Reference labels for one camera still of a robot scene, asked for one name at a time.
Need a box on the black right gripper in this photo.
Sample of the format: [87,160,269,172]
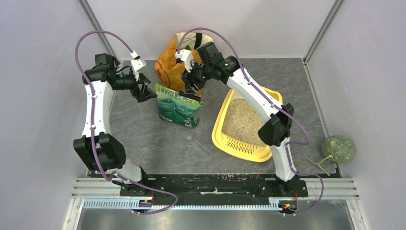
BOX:
[180,59,213,95]

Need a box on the green cat litter bag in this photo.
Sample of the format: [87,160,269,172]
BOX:
[155,84,203,128]

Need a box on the orange paper shopping bag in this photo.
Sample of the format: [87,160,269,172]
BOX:
[155,32,213,92]

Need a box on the yellow litter box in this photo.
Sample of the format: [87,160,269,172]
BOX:
[212,89,272,162]

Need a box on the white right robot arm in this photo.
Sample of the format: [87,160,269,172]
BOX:
[175,42,300,196]

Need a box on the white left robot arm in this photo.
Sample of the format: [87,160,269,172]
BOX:
[73,52,156,196]

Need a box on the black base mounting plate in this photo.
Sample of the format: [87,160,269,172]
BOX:
[115,174,308,205]

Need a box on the green netted melon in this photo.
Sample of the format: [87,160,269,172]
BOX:
[304,135,356,176]

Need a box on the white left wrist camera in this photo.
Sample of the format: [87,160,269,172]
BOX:
[130,50,146,81]

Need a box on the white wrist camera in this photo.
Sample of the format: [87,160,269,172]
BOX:
[175,49,193,72]
[130,50,146,81]

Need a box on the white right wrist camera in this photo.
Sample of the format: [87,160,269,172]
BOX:
[175,49,193,72]

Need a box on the aluminium slotted rail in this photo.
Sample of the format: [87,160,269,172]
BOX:
[83,197,298,211]

